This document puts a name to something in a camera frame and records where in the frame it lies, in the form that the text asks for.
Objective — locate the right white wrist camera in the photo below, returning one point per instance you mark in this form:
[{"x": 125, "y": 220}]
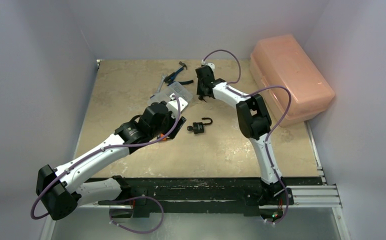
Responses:
[{"x": 209, "y": 64}]

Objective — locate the orange padlock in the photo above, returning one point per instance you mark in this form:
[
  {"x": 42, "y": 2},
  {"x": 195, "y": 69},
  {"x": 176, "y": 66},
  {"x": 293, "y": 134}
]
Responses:
[{"x": 161, "y": 136}]

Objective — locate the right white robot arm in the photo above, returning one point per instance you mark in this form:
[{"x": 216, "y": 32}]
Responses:
[{"x": 254, "y": 123}]

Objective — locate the pink plastic storage box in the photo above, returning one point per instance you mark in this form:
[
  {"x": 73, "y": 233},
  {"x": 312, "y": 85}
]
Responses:
[{"x": 298, "y": 90}]

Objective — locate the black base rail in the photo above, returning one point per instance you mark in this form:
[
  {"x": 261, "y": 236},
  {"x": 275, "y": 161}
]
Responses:
[{"x": 208, "y": 195}]

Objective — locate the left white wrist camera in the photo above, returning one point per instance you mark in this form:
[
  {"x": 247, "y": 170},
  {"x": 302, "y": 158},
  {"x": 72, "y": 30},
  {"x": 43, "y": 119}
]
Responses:
[{"x": 176, "y": 104}]

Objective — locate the small hammer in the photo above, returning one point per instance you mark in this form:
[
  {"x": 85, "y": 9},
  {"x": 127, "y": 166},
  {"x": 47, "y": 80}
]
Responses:
[{"x": 183, "y": 66}]

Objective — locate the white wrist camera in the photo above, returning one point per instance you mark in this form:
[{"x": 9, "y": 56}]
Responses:
[
  {"x": 176, "y": 104},
  {"x": 209, "y": 64}
]

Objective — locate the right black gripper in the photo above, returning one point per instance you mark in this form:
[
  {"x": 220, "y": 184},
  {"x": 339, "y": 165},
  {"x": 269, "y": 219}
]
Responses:
[{"x": 203, "y": 86}]

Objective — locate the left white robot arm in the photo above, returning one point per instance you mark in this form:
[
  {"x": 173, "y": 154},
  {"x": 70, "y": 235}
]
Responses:
[{"x": 64, "y": 188}]

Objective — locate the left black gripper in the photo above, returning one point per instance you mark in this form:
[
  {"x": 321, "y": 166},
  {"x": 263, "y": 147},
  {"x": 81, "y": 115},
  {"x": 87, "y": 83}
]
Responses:
[{"x": 181, "y": 120}]

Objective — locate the clear plastic screw box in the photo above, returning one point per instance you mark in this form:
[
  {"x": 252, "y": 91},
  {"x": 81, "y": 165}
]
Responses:
[{"x": 167, "y": 91}]

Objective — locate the silver wrench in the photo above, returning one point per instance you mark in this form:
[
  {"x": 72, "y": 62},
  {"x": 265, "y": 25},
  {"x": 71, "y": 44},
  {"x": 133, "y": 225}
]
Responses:
[{"x": 161, "y": 83}]

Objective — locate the black padlock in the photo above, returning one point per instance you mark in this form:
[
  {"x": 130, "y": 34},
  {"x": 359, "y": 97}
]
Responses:
[{"x": 199, "y": 127}]

